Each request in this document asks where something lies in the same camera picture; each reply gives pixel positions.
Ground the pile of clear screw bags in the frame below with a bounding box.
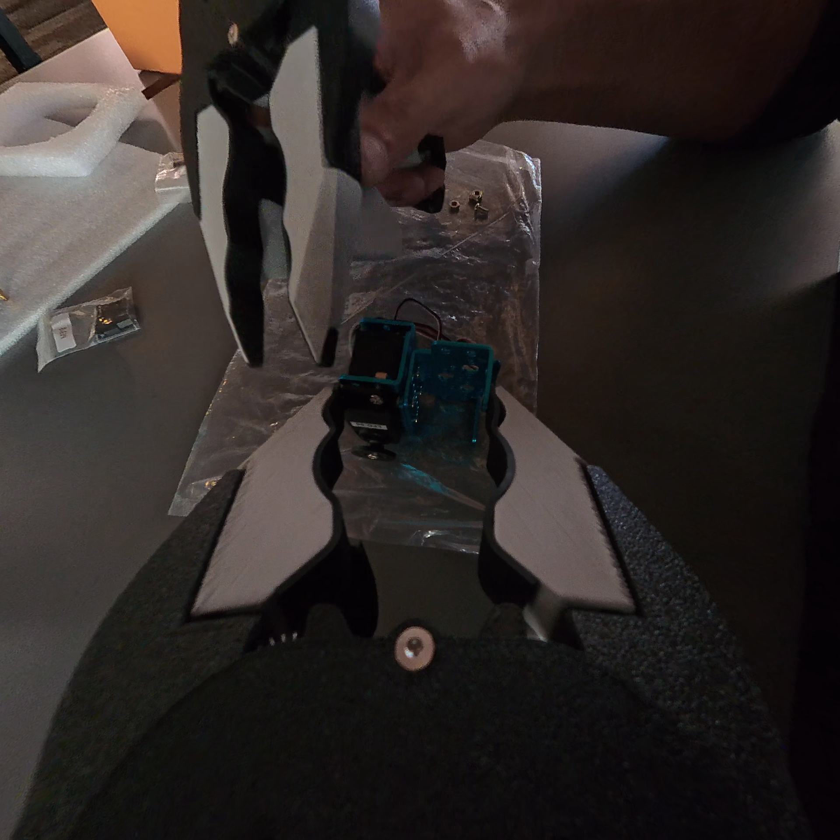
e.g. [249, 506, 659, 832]
[155, 151, 191, 198]

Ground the black servo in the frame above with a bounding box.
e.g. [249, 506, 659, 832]
[338, 318, 416, 462]

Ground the blue perforated metal bracket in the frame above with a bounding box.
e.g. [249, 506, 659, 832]
[402, 340, 501, 448]

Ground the white foam sheet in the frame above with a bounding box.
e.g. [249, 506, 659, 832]
[0, 66, 199, 357]

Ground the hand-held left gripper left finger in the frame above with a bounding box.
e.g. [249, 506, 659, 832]
[187, 387, 345, 620]

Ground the person's right hand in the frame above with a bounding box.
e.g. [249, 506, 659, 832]
[360, 0, 529, 207]

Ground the large clear plastic bag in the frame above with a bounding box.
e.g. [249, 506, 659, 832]
[169, 141, 544, 557]

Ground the person's black clothing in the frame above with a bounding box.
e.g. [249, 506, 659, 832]
[787, 118, 840, 840]

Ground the zip bag with black parts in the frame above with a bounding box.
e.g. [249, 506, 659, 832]
[36, 287, 141, 372]

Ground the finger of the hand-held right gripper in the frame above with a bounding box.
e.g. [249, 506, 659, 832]
[196, 107, 265, 367]
[271, 31, 403, 367]

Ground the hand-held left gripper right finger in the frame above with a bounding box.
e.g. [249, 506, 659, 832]
[483, 387, 641, 613]

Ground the orange cardboard box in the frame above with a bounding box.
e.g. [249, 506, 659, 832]
[91, 0, 182, 77]

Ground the white foam block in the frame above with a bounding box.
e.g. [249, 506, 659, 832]
[0, 82, 143, 178]

